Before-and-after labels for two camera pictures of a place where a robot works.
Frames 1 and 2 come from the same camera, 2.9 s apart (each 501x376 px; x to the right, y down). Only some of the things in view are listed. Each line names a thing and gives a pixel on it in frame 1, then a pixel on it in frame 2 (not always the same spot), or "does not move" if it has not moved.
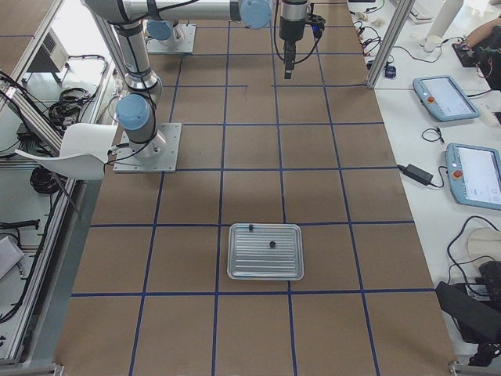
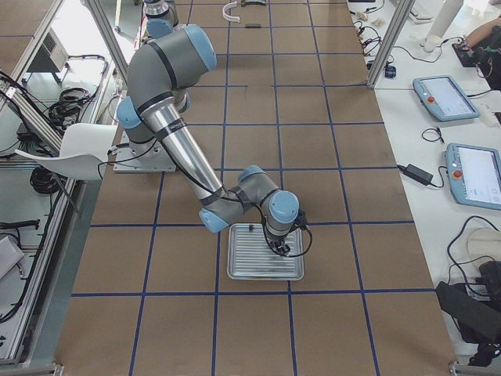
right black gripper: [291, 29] -> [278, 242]
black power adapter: [416, 174] does not move
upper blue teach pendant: [444, 99] does not move
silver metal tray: [265, 251] does not move
